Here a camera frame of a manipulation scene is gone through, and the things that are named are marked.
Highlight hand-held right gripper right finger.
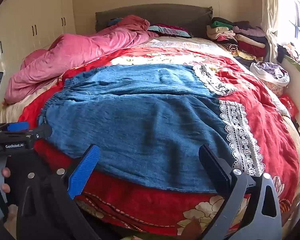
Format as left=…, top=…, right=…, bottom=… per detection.
left=199, top=144, right=283, bottom=240

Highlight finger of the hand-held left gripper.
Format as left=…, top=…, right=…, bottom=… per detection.
left=27, top=124, right=53, bottom=141
left=6, top=121, right=30, bottom=132

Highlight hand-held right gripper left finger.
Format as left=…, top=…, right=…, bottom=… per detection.
left=16, top=144, right=101, bottom=240

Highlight blue denim pants lace trim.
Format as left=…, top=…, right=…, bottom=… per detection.
left=39, top=64, right=265, bottom=194

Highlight person's left hand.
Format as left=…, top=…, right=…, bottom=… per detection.
left=1, top=167, right=11, bottom=194

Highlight red floral blanket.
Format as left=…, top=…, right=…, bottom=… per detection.
left=0, top=36, right=300, bottom=238

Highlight red packet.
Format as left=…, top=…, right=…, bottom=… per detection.
left=280, top=94, right=298, bottom=118

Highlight white bag of clothes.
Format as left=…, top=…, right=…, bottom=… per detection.
left=250, top=61, right=290, bottom=88

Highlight cream wardrobe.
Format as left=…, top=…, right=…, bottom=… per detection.
left=0, top=0, right=77, bottom=105

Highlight pile of folded clothes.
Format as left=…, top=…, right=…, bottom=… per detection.
left=206, top=17, right=269, bottom=60

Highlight blue cloth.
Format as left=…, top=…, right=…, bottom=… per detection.
left=107, top=17, right=124, bottom=27

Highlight clothes on window sill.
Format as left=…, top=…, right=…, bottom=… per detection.
left=276, top=42, right=300, bottom=73

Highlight floral patterned pillow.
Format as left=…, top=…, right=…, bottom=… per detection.
left=147, top=24, right=193, bottom=38

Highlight dark bed headboard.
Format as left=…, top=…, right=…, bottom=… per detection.
left=95, top=4, right=213, bottom=39

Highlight cream curtain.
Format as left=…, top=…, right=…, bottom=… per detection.
left=260, top=0, right=285, bottom=63

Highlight window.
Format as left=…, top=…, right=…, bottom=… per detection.
left=277, top=0, right=300, bottom=55

